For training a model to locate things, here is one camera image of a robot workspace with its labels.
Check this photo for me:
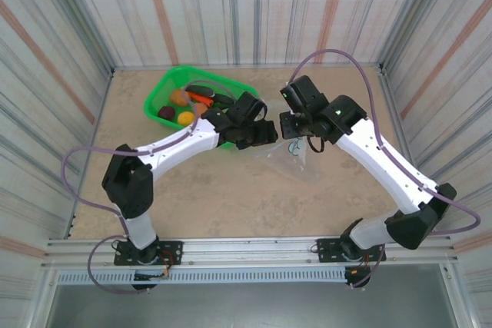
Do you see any clear printed zip-top bag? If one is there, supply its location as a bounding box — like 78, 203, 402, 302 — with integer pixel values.
241, 99, 323, 187

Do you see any dark green toy cucumber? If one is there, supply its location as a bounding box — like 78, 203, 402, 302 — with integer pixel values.
211, 94, 236, 110

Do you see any dark toy eggplant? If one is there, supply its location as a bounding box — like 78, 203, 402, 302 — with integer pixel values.
186, 84, 217, 99

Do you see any toy carrot with green leaves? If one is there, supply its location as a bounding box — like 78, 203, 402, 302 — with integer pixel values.
188, 92, 214, 107

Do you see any green plastic basket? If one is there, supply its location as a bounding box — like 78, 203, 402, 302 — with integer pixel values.
143, 65, 260, 151

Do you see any black left camera cable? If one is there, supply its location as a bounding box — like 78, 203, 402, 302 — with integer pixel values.
251, 98, 270, 124

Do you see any black camera cable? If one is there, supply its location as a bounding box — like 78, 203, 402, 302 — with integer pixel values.
305, 132, 326, 154
251, 98, 270, 124

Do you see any black right camera cable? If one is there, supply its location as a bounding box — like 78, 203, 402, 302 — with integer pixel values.
305, 132, 326, 154

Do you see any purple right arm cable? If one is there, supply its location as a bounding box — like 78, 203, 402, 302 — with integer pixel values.
288, 48, 483, 290

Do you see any aluminium mounting rail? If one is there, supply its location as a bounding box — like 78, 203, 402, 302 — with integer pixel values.
40, 234, 460, 270

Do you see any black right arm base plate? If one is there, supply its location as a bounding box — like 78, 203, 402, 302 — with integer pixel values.
315, 237, 387, 264

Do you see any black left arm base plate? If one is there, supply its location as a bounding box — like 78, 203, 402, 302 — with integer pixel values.
113, 240, 184, 267

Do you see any slotted grey cable duct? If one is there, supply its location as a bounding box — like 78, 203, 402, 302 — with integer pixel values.
53, 268, 371, 287

